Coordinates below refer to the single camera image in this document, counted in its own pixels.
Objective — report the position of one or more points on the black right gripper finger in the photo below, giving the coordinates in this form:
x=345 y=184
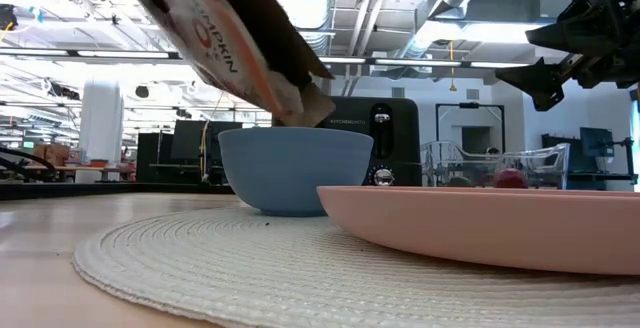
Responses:
x=545 y=80
x=580 y=35

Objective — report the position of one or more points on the clear plastic fruit container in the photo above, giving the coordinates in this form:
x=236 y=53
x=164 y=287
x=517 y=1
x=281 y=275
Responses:
x=545 y=165

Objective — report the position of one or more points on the white column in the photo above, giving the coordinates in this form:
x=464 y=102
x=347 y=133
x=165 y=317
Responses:
x=101 y=128

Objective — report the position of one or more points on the black cabinet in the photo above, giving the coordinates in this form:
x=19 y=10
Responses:
x=152 y=158

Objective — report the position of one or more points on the pink plate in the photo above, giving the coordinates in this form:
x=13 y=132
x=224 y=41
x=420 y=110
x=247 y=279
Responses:
x=475 y=228

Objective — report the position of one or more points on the round woven cream placemat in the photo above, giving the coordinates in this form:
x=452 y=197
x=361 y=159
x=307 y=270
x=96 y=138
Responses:
x=250 y=278

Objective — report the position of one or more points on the overhead bar with light strips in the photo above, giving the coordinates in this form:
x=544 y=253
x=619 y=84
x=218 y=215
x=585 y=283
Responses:
x=415 y=62

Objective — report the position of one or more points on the black monitor on arm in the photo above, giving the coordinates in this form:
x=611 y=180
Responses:
x=597 y=142

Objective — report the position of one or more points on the red apple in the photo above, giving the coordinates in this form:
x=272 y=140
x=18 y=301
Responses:
x=510 y=179

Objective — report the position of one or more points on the cardboard box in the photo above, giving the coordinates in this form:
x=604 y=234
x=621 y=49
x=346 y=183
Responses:
x=52 y=154

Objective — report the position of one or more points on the blue bowl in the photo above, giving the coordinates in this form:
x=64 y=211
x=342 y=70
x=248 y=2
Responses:
x=295 y=173

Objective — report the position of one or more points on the black toaster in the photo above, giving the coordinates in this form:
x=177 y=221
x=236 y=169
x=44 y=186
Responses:
x=402 y=138

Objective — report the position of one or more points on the orange pumpkin cereal box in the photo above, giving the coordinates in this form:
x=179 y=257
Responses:
x=225 y=43

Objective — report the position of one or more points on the black table edge frame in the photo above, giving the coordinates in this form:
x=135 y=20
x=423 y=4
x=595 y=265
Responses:
x=100 y=190

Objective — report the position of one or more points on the black metal frame stand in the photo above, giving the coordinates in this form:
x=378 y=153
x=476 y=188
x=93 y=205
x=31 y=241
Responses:
x=470 y=105

